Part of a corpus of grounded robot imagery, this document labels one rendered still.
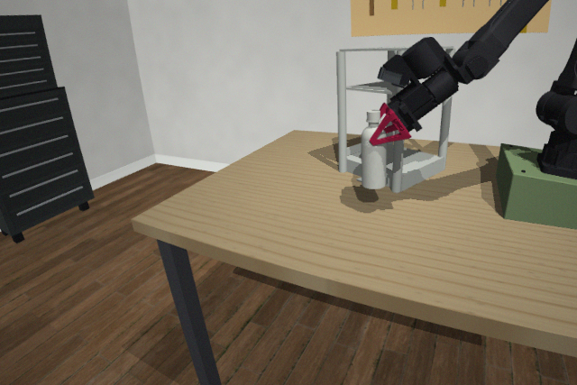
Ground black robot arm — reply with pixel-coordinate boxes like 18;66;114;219
378;0;577;179

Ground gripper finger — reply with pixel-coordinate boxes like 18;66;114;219
370;109;412;146
380;103;397;133

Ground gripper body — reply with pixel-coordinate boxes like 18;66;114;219
388;95;438;132

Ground grey shelving unit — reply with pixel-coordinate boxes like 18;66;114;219
336;47;452;193

